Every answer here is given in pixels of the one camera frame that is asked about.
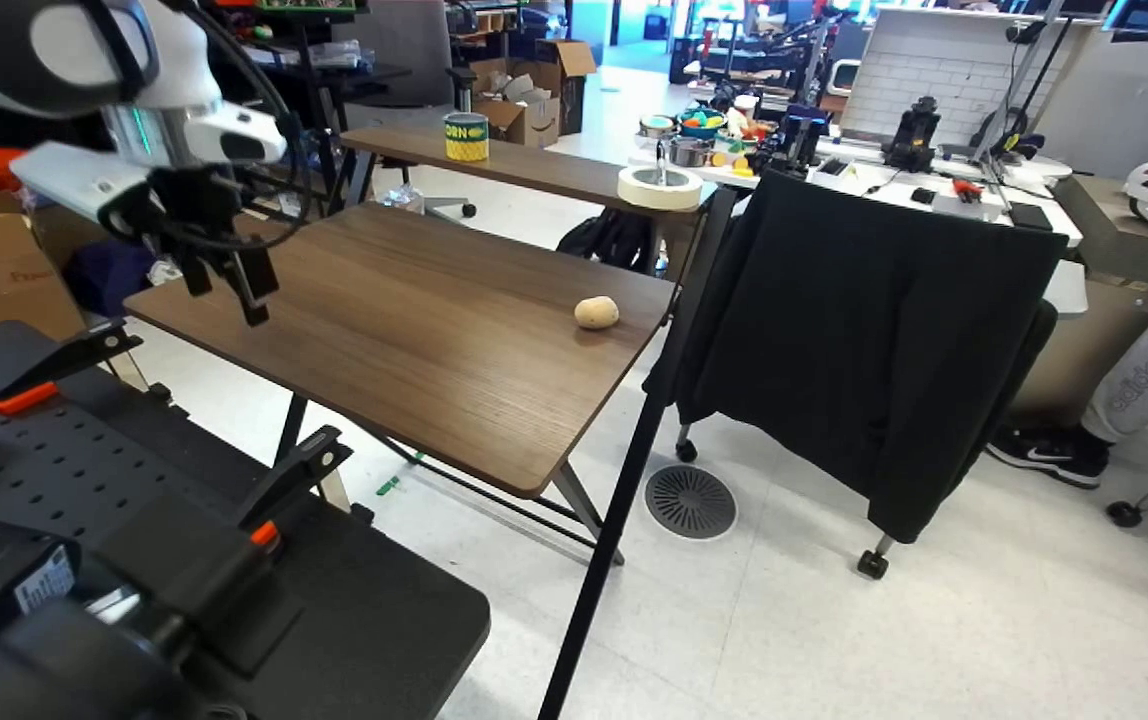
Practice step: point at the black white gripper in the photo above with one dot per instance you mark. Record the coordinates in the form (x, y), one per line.
(176, 211)

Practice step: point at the beige brown plushy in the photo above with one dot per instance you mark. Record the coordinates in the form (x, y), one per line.
(599, 312)

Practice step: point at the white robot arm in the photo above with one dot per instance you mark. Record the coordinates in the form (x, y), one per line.
(191, 125)

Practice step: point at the cardboard box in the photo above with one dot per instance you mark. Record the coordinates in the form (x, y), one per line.
(56, 268)

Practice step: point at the wooden folding table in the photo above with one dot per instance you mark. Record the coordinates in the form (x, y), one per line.
(451, 344)

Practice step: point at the green yellow can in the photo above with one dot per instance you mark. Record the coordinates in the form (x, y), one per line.
(465, 136)

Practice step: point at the grey long desk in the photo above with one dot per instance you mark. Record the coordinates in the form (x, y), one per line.
(506, 162)

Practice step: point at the white tape roll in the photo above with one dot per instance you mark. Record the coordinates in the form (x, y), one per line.
(660, 189)

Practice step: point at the black tripod pole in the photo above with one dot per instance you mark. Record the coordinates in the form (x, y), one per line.
(600, 559)

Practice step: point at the round floor drain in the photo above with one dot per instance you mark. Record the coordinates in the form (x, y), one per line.
(688, 502)

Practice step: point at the black cloth covered cart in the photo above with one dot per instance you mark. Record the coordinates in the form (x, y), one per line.
(866, 336)

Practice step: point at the person leg with sneaker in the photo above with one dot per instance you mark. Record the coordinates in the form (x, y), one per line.
(1077, 452)

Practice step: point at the orange handled clamp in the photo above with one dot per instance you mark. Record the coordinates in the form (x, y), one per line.
(41, 381)
(225, 564)

